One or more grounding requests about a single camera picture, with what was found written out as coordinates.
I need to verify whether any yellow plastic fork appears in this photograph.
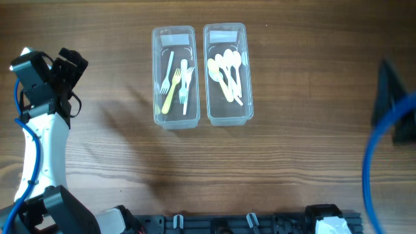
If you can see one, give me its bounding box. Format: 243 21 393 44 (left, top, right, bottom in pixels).
161 68 181 114

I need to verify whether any light blue plastic fork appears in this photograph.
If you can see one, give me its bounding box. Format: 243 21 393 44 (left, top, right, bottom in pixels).
179 58 188 104

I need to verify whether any white plastic fork long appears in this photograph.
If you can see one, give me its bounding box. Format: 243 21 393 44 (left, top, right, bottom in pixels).
183 67 194 115

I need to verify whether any yellow plastic spoon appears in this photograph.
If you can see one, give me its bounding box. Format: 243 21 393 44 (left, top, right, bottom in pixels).
207 58 234 103

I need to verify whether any white plastic spoon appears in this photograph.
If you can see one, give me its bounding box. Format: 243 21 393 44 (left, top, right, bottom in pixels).
223 49 237 94
209 70 243 106

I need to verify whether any white spoon crossing diagonal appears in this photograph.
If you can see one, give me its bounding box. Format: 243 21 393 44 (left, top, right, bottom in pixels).
214 54 242 98

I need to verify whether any white spoon slanted handle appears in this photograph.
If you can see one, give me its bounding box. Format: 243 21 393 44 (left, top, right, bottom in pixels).
233 51 242 98

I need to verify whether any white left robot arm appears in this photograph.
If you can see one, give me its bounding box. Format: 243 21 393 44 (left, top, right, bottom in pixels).
1 47 133 233

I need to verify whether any left clear plastic container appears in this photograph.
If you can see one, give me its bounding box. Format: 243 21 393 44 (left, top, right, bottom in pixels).
151 25 200 129

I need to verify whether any clear plastic container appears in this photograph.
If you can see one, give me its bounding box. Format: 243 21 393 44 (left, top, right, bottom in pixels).
203 23 254 126
151 25 200 129

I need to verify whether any right clear plastic container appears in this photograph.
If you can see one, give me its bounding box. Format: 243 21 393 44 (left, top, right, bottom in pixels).
203 23 254 126

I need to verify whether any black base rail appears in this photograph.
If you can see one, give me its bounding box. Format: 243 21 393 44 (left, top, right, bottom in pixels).
129 213 363 234

